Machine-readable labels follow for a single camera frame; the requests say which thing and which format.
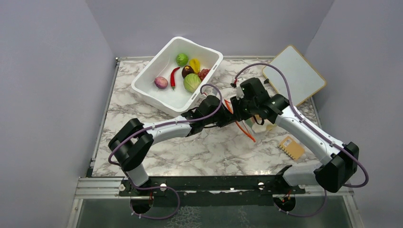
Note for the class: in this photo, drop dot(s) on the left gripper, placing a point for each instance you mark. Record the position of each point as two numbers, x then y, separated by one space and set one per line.
227 117

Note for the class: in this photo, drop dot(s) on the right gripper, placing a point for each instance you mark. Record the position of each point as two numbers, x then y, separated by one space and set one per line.
236 103

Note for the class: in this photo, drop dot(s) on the clear zip top bag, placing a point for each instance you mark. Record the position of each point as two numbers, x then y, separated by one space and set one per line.
253 130

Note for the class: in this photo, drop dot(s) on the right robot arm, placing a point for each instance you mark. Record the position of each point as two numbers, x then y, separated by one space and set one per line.
337 161

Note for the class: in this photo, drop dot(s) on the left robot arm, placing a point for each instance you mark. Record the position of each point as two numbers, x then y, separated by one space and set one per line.
132 143

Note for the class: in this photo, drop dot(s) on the green cabbage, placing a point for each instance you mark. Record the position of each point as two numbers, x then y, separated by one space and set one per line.
191 82

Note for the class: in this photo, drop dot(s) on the white plastic bin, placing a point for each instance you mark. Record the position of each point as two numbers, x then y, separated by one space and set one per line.
178 100

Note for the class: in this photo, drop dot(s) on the red grapes bunch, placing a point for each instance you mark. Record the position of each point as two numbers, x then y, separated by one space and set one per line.
203 73

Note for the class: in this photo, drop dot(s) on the dark purple fruit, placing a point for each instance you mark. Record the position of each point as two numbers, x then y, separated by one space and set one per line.
186 70

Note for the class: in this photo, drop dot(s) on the yellow bell pepper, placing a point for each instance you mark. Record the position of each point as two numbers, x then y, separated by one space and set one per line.
195 65

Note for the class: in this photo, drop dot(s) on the red chili pepper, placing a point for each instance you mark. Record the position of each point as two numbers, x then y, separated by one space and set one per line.
172 77

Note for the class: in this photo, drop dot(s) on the small yellow notebook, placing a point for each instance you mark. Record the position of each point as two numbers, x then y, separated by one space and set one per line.
291 148

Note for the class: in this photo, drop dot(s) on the small green lime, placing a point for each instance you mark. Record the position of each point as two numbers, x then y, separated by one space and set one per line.
182 59

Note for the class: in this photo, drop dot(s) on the purple onion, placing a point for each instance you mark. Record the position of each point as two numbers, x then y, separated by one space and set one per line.
161 82

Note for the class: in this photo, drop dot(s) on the white board wooden frame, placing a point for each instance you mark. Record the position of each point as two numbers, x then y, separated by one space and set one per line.
302 78

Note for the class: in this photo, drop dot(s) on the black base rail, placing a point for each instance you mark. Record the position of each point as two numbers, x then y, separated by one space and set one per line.
196 191

